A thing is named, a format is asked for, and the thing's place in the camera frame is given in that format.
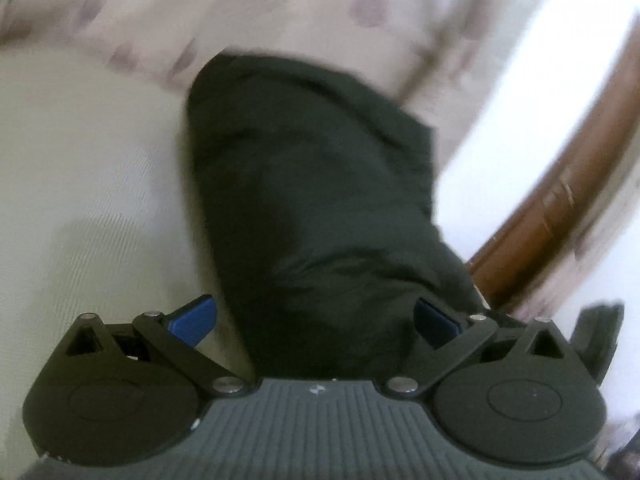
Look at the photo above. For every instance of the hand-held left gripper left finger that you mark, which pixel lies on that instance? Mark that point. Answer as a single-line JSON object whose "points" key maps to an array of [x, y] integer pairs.
{"points": [[192, 321]]}

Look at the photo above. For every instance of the brown wooden frame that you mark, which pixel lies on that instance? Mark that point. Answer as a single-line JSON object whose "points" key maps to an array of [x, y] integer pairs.
{"points": [[555, 195]]}

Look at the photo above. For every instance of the black garment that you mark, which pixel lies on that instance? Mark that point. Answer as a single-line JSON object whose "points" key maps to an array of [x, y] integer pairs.
{"points": [[310, 200]]}

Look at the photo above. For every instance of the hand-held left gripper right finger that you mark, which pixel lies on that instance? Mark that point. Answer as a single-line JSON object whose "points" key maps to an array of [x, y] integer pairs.
{"points": [[434, 322]]}

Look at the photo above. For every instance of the pink dotted blanket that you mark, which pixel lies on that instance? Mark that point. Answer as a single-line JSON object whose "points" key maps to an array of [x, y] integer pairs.
{"points": [[280, 15]]}

